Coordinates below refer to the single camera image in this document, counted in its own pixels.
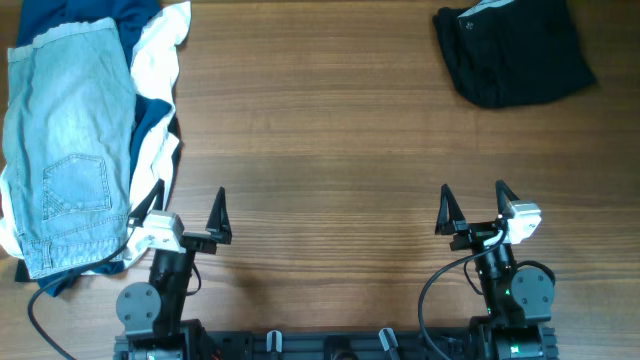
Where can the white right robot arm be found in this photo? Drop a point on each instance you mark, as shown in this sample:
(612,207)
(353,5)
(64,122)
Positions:
(518,296)

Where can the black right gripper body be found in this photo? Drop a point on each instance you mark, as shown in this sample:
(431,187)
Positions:
(475,236)

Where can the light blue denim shorts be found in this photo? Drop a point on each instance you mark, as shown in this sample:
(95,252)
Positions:
(66,140)

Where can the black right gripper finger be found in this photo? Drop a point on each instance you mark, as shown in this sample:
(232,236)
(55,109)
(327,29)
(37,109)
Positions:
(450,219)
(504,196)

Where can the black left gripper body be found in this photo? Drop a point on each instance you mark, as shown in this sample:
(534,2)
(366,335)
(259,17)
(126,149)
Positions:
(198,244)

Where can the black shorts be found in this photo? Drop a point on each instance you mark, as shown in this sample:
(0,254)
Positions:
(512,53)

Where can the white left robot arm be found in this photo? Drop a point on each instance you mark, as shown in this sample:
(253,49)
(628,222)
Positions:
(151,311)

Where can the dark blue garment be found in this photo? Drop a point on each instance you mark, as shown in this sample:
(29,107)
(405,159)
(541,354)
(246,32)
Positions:
(130,18)

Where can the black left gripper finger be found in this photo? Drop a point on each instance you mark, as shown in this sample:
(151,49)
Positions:
(218,224)
(153,201)

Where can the white garment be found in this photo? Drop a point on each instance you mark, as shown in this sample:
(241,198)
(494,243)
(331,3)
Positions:
(154,70)

